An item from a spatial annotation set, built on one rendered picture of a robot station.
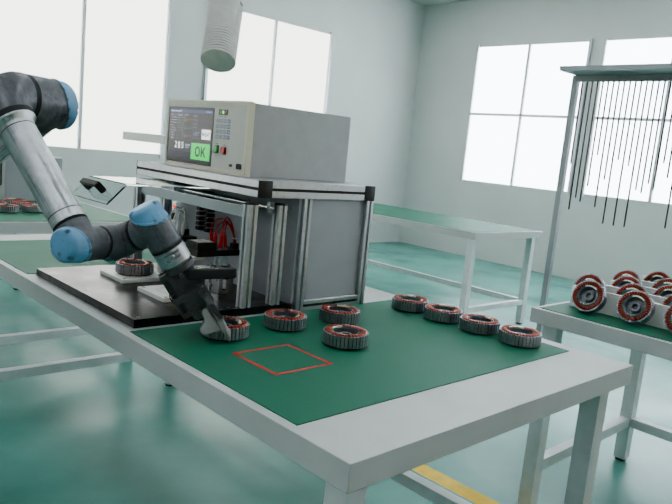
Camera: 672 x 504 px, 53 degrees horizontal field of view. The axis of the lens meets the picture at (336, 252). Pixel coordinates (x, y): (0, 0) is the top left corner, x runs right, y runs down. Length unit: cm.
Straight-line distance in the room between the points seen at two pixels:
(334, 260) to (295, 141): 37
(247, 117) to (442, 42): 784
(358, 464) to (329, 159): 119
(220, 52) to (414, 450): 238
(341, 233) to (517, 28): 714
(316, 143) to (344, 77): 675
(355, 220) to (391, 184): 748
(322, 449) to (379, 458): 9
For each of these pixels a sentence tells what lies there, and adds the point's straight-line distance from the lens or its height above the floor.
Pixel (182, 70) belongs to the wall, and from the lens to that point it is 736.
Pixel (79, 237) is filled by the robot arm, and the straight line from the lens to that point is 147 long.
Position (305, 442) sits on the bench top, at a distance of 113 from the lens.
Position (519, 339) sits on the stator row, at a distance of 182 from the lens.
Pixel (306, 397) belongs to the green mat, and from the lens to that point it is 129.
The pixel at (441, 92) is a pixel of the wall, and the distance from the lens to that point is 947.
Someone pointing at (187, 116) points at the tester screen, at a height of 127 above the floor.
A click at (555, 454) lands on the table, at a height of 20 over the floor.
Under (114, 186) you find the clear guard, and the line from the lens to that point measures 199.
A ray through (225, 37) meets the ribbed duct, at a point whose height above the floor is 167.
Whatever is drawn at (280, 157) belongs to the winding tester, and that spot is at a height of 118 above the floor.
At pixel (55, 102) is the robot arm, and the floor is 126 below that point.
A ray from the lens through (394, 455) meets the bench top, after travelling 113.
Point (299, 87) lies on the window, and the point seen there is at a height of 191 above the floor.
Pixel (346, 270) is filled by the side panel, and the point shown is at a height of 86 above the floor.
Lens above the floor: 121
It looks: 9 degrees down
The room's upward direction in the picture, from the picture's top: 6 degrees clockwise
